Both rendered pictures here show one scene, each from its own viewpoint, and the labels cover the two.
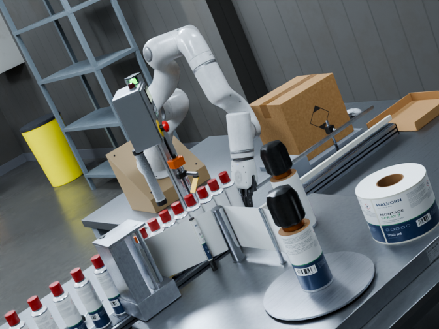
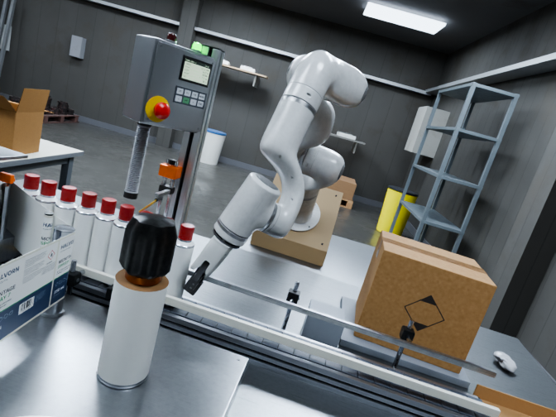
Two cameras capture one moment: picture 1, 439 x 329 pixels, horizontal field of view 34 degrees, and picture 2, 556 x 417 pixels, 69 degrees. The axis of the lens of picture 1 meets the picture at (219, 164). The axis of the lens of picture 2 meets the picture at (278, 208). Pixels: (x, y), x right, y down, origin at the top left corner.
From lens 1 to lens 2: 1.91 m
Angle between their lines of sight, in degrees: 35
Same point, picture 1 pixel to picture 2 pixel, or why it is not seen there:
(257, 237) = (27, 305)
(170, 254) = (26, 230)
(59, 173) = (384, 224)
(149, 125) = (141, 91)
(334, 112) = (451, 329)
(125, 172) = not seen: hidden behind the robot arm
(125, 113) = (136, 58)
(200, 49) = (303, 79)
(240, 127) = (242, 197)
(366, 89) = not seen: outside the picture
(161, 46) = not seen: hidden behind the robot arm
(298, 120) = (392, 289)
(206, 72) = (280, 107)
